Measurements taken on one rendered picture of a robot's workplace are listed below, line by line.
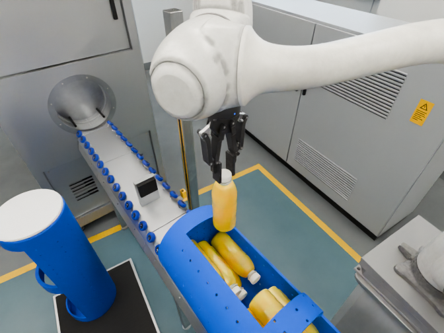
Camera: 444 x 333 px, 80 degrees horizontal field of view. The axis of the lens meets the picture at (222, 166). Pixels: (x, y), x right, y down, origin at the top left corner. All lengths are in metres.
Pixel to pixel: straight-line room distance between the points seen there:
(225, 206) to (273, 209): 1.81
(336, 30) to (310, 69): 1.81
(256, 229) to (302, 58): 2.10
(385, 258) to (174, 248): 0.73
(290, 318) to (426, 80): 1.51
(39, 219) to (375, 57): 1.28
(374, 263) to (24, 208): 1.41
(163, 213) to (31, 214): 0.55
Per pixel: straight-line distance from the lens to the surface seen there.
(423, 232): 1.30
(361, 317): 1.33
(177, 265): 0.89
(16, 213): 1.45
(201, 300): 0.84
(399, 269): 1.12
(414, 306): 1.10
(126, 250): 2.39
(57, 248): 1.42
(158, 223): 1.29
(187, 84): 0.31
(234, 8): 0.48
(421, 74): 1.91
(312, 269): 2.29
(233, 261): 0.99
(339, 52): 0.39
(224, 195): 0.72
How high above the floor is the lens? 1.94
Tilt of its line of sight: 42 degrees down
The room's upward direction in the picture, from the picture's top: straight up
